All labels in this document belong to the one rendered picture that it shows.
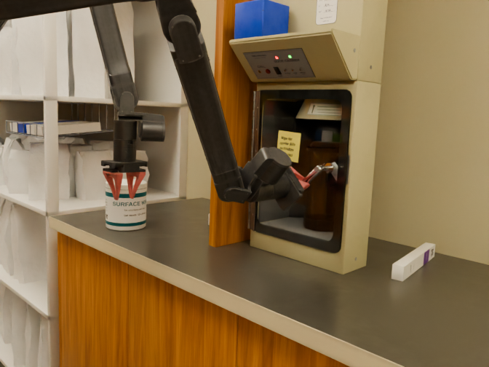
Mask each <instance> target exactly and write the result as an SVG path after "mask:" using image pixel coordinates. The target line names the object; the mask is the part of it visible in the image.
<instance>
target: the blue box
mask: <svg viewBox="0 0 489 367"><path fill-rule="evenodd" d="M288 23H289V6H287V5H284V4H280V3H277V2H274V1H270V0H254V1H246V2H242V3H238V4H236V7H235V27H234V39H244V38H251V37H257V36H270V35H276V34H283V33H288Z"/></svg>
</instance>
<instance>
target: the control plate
mask: <svg viewBox="0 0 489 367"><path fill-rule="evenodd" d="M243 54H244V56H245V58H246V59H247V62H248V63H249V64H250V67H251V68H252V70H253V72H254V73H255V75H256V77H257V78H258V79H283V78H308V77H315V75H314V72H313V71H312V69H311V66H310V65H309V62H308V61H307V58H306V56H305V54H304V52H303V50H302V48H295V49H286V50H269V51H260V52H244V53H243ZM288 55H291V56H292V58H289V57H288ZM275 56H277V57H278V58H279V59H278V60H277V59H276V58H275ZM273 67H278V68H279V70H280V71H281V73H282V74H277V73H276V71H275V70H274V68H273ZM285 68H286V69H287V71H285V70H284V69H285ZM291 68H294V69H295V70H294V71H292V69H291ZM299 68H302V69H303V70H302V71H299V70H300V69H299ZM266 69H268V70H270V72H271V73H270V74H267V73H266ZM258 70H260V71H261V73H259V72H258Z"/></svg>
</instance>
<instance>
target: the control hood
mask: <svg viewBox="0 0 489 367"><path fill-rule="evenodd" d="M359 41H360V37H359V36H358V35H355V34H352V33H347V32H344V31H339V30H336V29H334V28H327V29H321V30H314V31H301V32H295V33H283V34H276V35H270V36H257V37H251V38H244V39H232V40H230V41H229V44H230V46H231V48H232V50H233V51H234V53H235V55H236V56H237V58H238V59H239V62H240V63H241V64H242V67H243V68H244V70H245V71H246V73H247V75H248V76H249V78H250V80H251V81H252V82H317V81H350V80H356V79H357V70H358V60H359ZM295 48H302V50H303V52H304V54H305V56H306V58H307V61H308V62H309V65H310V66H311V69H312V71H313V72H314V75H315V77H308V78H283V79H258V78H257V77H256V75H255V73H254V72H253V70H252V68H251V67H250V64H249V63H248V62H247V59H246V58H245V56H244V54H243V53H244V52H260V51H269V50H286V49H295Z"/></svg>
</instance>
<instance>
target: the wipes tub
mask: <svg viewBox="0 0 489 367"><path fill-rule="evenodd" d="M146 187H147V182H146V181H142V182H141V183H140V185H139V187H138V190H137V191H136V193H135V196H134V199H131V198H130V195H129V191H128V185H127V179H122V185H121V189H120V194H119V199H118V200H115V199H114V196H113V194H112V191H111V187H110V186H109V184H108V182H107V181H106V227H107V228H108V229H112V230H116V231H133V230H138V229H142V228H144V227H145V226H146V193H147V190H146Z"/></svg>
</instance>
